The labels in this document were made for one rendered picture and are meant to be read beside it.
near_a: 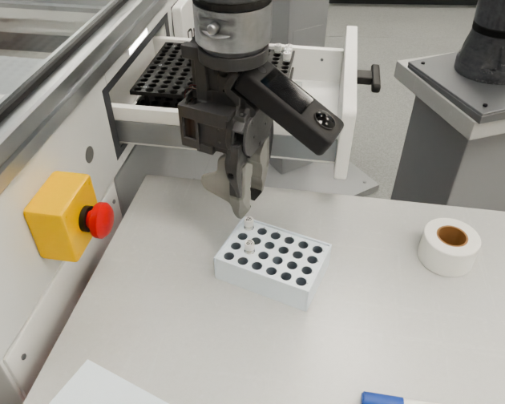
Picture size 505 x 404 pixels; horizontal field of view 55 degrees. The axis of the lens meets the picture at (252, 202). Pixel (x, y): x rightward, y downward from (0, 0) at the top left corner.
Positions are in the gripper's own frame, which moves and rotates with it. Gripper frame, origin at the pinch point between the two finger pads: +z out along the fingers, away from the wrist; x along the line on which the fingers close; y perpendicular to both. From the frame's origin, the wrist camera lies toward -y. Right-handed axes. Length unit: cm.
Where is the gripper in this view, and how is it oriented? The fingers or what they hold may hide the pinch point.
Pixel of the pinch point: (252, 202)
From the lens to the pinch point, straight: 61.1
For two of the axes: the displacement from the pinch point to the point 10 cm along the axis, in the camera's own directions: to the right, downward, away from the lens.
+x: -4.3, 5.9, -6.8
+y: -9.0, -2.8, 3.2
